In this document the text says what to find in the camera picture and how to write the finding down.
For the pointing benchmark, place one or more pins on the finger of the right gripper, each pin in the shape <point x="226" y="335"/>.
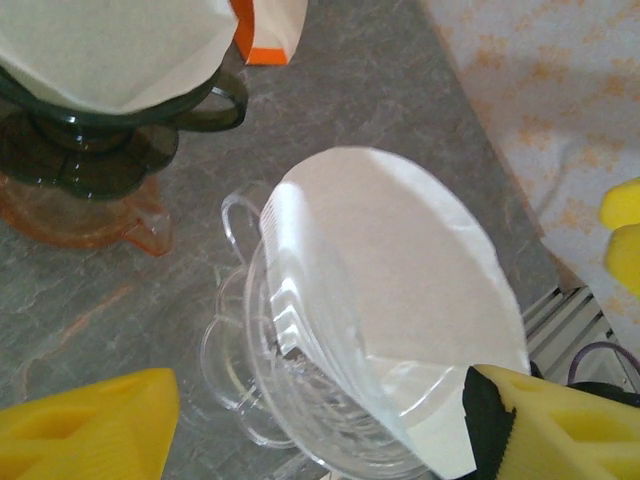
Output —
<point x="622" y="207"/>
<point x="625" y="265"/>

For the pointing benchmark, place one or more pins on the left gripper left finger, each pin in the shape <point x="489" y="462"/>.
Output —
<point x="75" y="440"/>

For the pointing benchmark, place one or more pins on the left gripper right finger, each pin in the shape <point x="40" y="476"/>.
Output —
<point x="560" y="440"/>

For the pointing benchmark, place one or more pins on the orange glass coffee server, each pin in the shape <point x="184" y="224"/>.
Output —
<point x="100" y="230"/>

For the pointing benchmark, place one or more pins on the white paper coffee filter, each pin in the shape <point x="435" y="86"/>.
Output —
<point x="100" y="50"/>
<point x="400" y="275"/>

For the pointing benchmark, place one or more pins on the clear ribbed coffee dripper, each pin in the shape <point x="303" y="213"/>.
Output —
<point x="300" y="400"/>

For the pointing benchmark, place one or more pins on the dark translucent coffee dripper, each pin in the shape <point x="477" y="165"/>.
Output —
<point x="90" y="160"/>

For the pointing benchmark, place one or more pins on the coffee filter pack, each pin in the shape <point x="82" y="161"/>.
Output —
<point x="265" y="30"/>

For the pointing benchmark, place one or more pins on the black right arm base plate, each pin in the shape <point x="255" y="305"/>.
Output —
<point x="610" y="388"/>

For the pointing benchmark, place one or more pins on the wide aluminium mounting rail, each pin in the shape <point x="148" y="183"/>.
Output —
<point x="565" y="320"/>

